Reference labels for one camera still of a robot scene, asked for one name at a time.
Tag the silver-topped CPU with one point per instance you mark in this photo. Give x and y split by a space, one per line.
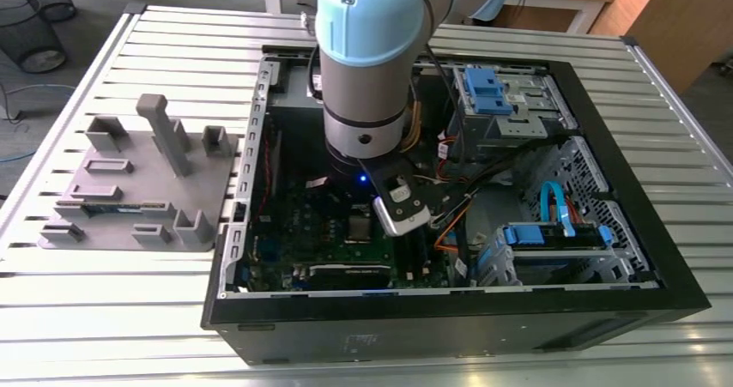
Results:
358 227

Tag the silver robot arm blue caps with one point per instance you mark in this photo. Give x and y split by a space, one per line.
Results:
366 104

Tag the CPU socket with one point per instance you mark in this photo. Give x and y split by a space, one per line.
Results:
358 243

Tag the grey power supply unit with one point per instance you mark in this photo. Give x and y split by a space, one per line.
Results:
295 104

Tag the green Dell motherboard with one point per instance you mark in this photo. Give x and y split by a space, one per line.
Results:
321 249

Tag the black RAM slot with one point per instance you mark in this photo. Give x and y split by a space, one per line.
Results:
416 254
408 256
402 254

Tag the black Nvidia graphics card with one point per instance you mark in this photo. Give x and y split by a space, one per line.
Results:
349 275

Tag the blue plastic drive carrier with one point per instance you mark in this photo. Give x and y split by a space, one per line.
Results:
496 106
484 80

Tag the silver optical drive cage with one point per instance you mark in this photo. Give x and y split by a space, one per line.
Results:
516 129

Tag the blue plastic cage latch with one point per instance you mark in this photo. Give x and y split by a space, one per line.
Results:
486 262

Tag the grey plastic parts rack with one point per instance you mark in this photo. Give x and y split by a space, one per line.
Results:
149 198

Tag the black disk in blue carrier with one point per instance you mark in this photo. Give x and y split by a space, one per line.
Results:
524 236

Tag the black PC case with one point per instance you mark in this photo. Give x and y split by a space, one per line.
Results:
401 335

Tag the RAM stick with gold contacts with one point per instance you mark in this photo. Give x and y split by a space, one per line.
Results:
111 211

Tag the silver disk bay cage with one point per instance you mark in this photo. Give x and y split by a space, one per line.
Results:
573 254

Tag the small black mesh bin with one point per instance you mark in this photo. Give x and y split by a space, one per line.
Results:
58 11

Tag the large black mesh bin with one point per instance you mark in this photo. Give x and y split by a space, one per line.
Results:
28 31

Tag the wooden cabinet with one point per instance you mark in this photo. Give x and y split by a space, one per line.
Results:
687 26

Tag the silver camera on black mount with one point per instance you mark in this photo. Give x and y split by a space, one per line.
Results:
401 226

